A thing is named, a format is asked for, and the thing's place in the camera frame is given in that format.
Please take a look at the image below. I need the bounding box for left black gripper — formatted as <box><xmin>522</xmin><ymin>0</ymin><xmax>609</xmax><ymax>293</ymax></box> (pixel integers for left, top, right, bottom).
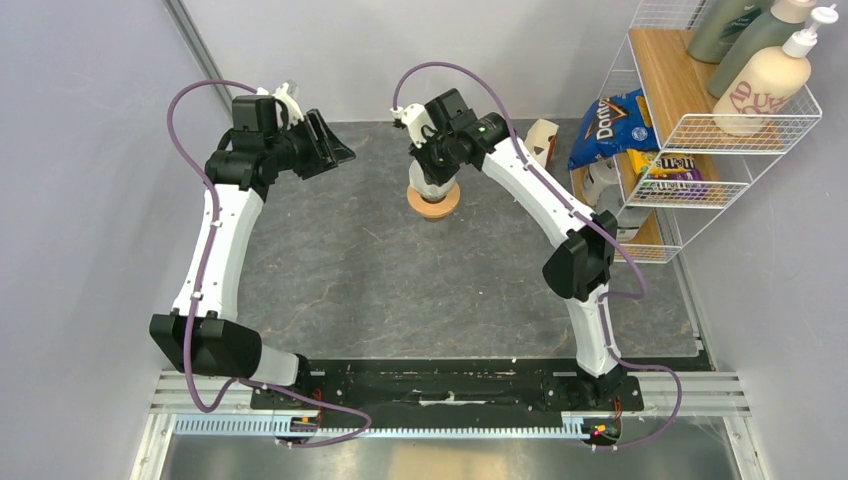
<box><xmin>265</xmin><ymin>109</ymin><xmax>356</xmax><ymax>181</ymax></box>

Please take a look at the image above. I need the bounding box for single white coffee filter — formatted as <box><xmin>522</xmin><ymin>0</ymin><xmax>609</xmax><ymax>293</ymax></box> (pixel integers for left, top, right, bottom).
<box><xmin>408</xmin><ymin>160</ymin><xmax>456</xmax><ymax>203</ymax></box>

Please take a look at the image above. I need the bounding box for round wooden dripper stand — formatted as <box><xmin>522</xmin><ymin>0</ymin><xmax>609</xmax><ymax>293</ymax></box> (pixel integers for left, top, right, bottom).
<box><xmin>406</xmin><ymin>184</ymin><xmax>461</xmax><ymax>222</ymax></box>

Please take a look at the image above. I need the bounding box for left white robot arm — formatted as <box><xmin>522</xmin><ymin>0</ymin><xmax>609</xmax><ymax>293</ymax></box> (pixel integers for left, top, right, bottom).
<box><xmin>149</xmin><ymin>94</ymin><xmax>356</xmax><ymax>409</ymax></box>

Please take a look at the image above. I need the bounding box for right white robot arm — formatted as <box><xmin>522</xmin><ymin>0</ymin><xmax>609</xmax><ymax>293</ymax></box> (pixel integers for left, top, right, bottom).
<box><xmin>392</xmin><ymin>89</ymin><xmax>626</xmax><ymax>409</ymax></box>

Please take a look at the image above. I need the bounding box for blue Doritos chip bag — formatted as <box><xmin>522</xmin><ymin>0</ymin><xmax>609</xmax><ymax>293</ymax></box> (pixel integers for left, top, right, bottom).
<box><xmin>568</xmin><ymin>89</ymin><xmax>659</xmax><ymax>170</ymax></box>

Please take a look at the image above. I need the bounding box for grey printed pouch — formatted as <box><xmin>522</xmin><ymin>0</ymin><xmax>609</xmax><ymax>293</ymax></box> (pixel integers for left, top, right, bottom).
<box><xmin>616</xmin><ymin>206</ymin><xmax>652</xmax><ymax>243</ymax></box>

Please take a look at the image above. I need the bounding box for yellow M&M's candy bag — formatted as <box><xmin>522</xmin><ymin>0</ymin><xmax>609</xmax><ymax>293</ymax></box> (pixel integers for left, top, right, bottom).
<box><xmin>626</xmin><ymin>149</ymin><xmax>708</xmax><ymax>201</ymax></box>

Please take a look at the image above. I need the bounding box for dark green bottle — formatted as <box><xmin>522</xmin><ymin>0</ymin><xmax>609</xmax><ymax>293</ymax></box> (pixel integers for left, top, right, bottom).
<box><xmin>687</xmin><ymin>0</ymin><xmax>771</xmax><ymax>64</ymax></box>

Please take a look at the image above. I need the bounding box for cream pump lotion bottle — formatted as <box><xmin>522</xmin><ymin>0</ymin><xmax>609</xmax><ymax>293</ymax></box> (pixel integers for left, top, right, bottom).
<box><xmin>713</xmin><ymin>4</ymin><xmax>839</xmax><ymax>137</ymax></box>

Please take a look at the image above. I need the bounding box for green bottle beige cap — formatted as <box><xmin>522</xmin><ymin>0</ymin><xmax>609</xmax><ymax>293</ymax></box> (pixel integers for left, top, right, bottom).
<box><xmin>707</xmin><ymin>0</ymin><xmax>817</xmax><ymax>99</ymax></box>

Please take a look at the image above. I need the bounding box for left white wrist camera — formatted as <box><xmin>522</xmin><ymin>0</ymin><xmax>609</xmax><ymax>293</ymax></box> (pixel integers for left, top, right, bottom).
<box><xmin>256</xmin><ymin>80</ymin><xmax>305</xmax><ymax>127</ymax></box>

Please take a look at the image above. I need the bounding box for white wire shelf rack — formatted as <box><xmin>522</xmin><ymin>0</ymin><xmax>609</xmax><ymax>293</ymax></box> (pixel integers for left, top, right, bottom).
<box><xmin>571</xmin><ymin>1</ymin><xmax>822</xmax><ymax>264</ymax></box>

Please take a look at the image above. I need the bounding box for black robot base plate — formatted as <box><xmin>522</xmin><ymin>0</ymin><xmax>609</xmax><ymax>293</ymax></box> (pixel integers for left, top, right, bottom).
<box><xmin>250</xmin><ymin>358</ymin><xmax>644</xmax><ymax>429</ymax></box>

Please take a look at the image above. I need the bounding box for aluminium frame rail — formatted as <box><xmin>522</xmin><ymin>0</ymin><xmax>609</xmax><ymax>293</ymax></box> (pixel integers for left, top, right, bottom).
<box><xmin>130</xmin><ymin>371</ymin><xmax>773</xmax><ymax>479</ymax></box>

